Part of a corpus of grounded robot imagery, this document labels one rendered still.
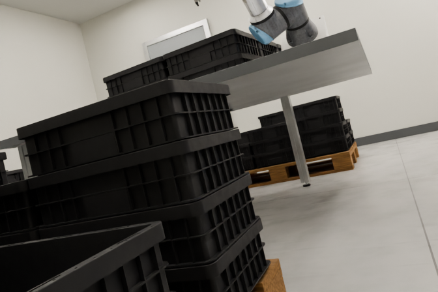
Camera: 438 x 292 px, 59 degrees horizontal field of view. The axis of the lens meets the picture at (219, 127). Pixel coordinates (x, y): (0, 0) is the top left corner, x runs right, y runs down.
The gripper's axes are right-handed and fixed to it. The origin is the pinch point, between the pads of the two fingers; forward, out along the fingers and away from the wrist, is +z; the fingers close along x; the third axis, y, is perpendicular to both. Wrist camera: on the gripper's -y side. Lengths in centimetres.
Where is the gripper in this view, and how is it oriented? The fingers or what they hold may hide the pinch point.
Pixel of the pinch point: (197, 1)
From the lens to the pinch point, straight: 198.7
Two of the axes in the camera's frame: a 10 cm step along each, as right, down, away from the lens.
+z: 2.4, 9.7, -0.3
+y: 9.5, -2.2, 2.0
